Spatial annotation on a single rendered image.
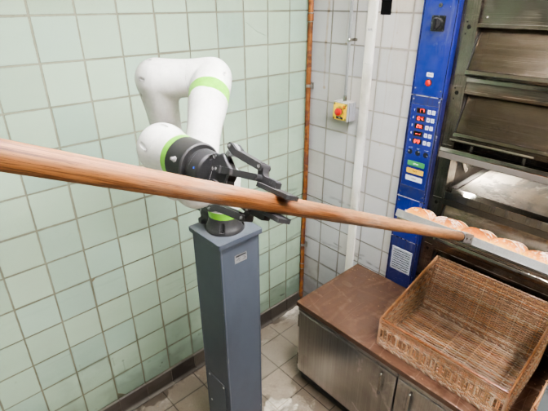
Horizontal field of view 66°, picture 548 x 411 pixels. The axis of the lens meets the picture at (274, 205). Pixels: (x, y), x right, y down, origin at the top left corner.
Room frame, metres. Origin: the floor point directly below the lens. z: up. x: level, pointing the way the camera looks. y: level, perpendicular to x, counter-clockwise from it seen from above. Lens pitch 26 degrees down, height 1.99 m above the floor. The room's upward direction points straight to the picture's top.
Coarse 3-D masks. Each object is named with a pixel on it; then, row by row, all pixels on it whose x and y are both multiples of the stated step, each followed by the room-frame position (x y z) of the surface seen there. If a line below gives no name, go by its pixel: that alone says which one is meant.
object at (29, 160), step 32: (0, 160) 0.35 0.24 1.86; (32, 160) 0.36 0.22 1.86; (64, 160) 0.39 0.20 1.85; (96, 160) 0.41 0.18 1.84; (160, 192) 0.45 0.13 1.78; (192, 192) 0.48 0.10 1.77; (224, 192) 0.51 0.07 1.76; (256, 192) 0.56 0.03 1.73; (352, 224) 0.74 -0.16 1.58; (384, 224) 0.81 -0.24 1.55; (416, 224) 0.93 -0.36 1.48
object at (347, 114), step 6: (336, 102) 2.22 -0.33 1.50; (342, 102) 2.20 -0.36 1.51; (348, 102) 2.19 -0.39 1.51; (354, 102) 2.20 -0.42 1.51; (342, 108) 2.19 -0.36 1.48; (348, 108) 2.17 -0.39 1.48; (354, 108) 2.20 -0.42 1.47; (342, 114) 2.18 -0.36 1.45; (348, 114) 2.17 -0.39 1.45; (354, 114) 2.21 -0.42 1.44; (342, 120) 2.18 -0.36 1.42; (348, 120) 2.17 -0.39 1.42
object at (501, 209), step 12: (444, 192) 1.81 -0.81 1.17; (456, 192) 1.78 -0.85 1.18; (468, 204) 1.72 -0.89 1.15; (480, 204) 1.68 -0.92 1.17; (492, 204) 1.66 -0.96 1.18; (504, 204) 1.66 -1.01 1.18; (504, 216) 1.61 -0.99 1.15; (516, 216) 1.57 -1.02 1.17; (528, 216) 1.55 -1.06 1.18; (540, 216) 1.55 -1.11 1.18; (540, 228) 1.50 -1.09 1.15
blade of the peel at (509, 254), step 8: (400, 216) 1.40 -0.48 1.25; (408, 216) 1.39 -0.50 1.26; (416, 216) 1.37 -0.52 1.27; (432, 224) 1.32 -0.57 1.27; (440, 224) 1.30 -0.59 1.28; (472, 240) 1.21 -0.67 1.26; (480, 240) 1.20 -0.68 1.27; (480, 248) 1.18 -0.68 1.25; (488, 248) 1.17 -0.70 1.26; (496, 248) 1.16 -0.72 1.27; (504, 248) 1.15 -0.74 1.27; (504, 256) 1.13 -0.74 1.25; (512, 256) 1.12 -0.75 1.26; (520, 256) 1.11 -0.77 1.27; (528, 264) 1.08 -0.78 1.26; (536, 264) 1.07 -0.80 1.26; (544, 264) 1.06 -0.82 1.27; (544, 272) 1.05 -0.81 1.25
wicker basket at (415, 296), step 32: (416, 288) 1.63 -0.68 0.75; (480, 288) 1.58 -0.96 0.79; (512, 288) 1.50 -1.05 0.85; (384, 320) 1.42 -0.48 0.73; (416, 320) 1.58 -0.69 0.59; (448, 320) 1.58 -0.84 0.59; (480, 320) 1.51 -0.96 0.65; (512, 320) 1.44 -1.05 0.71; (544, 320) 1.37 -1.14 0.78; (416, 352) 1.31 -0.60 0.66; (448, 352) 1.38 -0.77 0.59; (480, 352) 1.38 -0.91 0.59; (512, 352) 1.38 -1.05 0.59; (448, 384) 1.20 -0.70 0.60; (480, 384) 1.12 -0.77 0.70; (512, 384) 1.21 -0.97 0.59
